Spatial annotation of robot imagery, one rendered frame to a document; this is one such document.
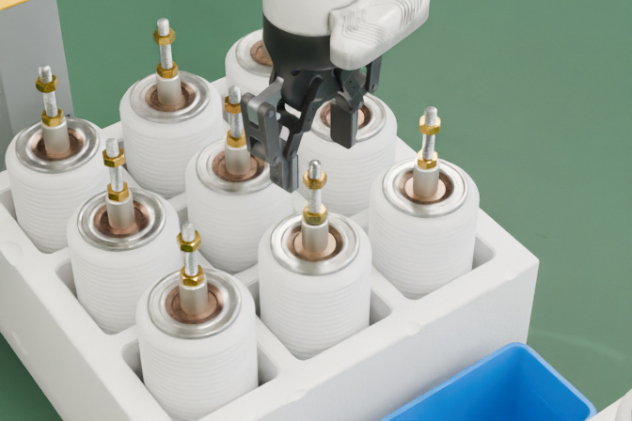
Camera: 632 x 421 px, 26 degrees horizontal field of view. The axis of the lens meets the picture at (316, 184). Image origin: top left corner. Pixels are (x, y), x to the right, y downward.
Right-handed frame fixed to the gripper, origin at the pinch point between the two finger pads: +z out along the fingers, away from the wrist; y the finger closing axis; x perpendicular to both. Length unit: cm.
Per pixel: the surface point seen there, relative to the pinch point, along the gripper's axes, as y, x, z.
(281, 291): 4.6, 0.4, 12.1
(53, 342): 16.0, -17.0, 22.0
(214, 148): -2.9, -14.5, 10.0
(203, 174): 0.2, -12.8, 9.9
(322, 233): 0.3, 1.1, 8.1
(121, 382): 17.3, -6.0, 17.3
